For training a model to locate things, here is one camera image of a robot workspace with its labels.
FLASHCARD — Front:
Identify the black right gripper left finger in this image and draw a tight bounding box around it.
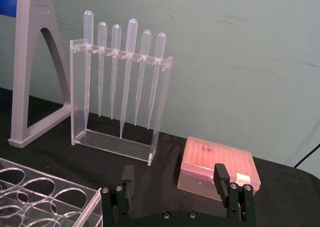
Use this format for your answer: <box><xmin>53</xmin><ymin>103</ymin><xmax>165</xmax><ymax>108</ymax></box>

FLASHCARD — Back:
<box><xmin>100</xmin><ymin>165</ymin><xmax>136</xmax><ymax>226</ymax></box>

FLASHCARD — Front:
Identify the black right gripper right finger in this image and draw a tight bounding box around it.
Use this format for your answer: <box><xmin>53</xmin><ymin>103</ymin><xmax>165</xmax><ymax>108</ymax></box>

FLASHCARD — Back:
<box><xmin>213</xmin><ymin>163</ymin><xmax>257</xmax><ymax>223</ymax></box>

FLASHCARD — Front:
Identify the pink translucent tip box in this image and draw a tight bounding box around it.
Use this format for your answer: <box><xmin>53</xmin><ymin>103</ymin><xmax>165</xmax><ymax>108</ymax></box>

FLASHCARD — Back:
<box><xmin>176</xmin><ymin>136</ymin><xmax>262</xmax><ymax>202</ymax></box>

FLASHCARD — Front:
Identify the black table cloth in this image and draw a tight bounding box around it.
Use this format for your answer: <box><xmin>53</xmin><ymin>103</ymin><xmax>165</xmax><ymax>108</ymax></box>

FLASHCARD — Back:
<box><xmin>0</xmin><ymin>86</ymin><xmax>320</xmax><ymax>227</ymax></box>

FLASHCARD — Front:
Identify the clear acrylic tube rack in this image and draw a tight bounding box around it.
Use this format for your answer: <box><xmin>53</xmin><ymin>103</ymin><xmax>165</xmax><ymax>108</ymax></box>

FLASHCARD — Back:
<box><xmin>0</xmin><ymin>158</ymin><xmax>104</xmax><ymax>227</ymax></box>

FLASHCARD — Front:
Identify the clear acrylic pipette stand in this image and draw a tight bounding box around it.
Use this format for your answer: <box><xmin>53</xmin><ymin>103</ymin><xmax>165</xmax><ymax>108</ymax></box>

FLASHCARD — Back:
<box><xmin>69</xmin><ymin>38</ymin><xmax>174</xmax><ymax>167</ymax></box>

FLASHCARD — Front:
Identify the small clear plastic pipette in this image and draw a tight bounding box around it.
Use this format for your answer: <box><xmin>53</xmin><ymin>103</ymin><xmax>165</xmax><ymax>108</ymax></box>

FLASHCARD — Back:
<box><xmin>97</xmin><ymin>21</ymin><xmax>108</xmax><ymax>118</ymax></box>
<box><xmin>110</xmin><ymin>23</ymin><xmax>122</xmax><ymax>121</ymax></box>
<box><xmin>134</xmin><ymin>29</ymin><xmax>152</xmax><ymax>126</ymax></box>
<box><xmin>146</xmin><ymin>32</ymin><xmax>167</xmax><ymax>131</ymax></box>

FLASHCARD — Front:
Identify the grey plastic triangular stand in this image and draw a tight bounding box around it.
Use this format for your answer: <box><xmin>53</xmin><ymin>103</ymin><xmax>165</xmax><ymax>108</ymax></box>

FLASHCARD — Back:
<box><xmin>8</xmin><ymin>0</ymin><xmax>80</xmax><ymax>149</ymax></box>

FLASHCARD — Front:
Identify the blue panel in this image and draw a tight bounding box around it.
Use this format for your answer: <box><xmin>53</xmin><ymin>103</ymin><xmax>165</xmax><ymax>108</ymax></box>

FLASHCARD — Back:
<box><xmin>0</xmin><ymin>0</ymin><xmax>20</xmax><ymax>19</ymax></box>

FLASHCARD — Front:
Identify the thin black cable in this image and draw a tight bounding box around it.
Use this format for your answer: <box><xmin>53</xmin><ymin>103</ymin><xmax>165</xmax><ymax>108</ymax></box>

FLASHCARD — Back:
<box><xmin>293</xmin><ymin>143</ymin><xmax>320</xmax><ymax>168</ymax></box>

